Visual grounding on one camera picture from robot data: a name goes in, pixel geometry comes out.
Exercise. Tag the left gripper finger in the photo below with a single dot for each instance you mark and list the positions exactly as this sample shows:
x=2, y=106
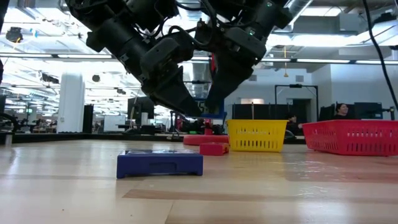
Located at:
x=177, y=93

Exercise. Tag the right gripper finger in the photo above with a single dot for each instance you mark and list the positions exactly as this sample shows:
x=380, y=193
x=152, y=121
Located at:
x=230, y=77

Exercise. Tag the small red box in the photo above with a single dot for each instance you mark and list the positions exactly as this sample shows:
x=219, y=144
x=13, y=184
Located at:
x=214, y=149

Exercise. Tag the blue case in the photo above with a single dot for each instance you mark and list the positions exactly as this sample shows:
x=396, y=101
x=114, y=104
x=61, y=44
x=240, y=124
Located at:
x=158, y=165

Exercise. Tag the red plastic basket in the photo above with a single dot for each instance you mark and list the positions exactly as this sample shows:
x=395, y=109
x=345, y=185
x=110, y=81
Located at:
x=351, y=138

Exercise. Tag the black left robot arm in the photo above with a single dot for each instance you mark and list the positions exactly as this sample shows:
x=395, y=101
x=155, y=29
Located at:
x=118, y=31

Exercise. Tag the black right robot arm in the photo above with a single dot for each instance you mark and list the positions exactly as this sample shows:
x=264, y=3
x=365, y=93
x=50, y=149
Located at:
x=264, y=12

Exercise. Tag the black monitor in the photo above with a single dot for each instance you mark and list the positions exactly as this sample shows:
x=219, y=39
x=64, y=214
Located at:
x=140, y=109

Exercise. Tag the black partition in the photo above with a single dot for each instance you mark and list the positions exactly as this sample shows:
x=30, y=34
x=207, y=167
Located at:
x=261, y=112

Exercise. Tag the yellow hanging pendant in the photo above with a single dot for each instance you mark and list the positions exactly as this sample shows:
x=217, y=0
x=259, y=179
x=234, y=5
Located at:
x=285, y=65

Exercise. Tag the yellow plastic basket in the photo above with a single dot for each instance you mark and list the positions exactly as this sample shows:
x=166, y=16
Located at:
x=256, y=137

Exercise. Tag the white cabinet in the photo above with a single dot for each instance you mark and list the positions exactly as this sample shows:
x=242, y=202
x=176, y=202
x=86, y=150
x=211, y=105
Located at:
x=114, y=123

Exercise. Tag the person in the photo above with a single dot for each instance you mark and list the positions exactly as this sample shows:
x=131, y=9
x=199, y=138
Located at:
x=342, y=110
x=293, y=124

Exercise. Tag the long white light bar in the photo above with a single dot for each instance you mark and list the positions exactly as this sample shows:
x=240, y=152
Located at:
x=323, y=61

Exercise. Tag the black tower speaker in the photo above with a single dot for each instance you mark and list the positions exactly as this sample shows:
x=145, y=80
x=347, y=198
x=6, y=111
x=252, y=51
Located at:
x=88, y=118

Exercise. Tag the white column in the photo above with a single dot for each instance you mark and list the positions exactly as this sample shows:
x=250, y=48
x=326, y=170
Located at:
x=71, y=105

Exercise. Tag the black ceiling speaker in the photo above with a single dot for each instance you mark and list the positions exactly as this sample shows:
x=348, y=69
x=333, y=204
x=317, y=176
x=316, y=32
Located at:
x=14, y=35

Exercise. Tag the black stand frame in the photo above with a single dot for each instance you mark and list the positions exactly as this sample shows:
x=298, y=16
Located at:
x=296, y=86

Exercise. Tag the small gray post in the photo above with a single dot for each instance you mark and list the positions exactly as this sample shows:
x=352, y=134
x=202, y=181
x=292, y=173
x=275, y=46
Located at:
x=8, y=139

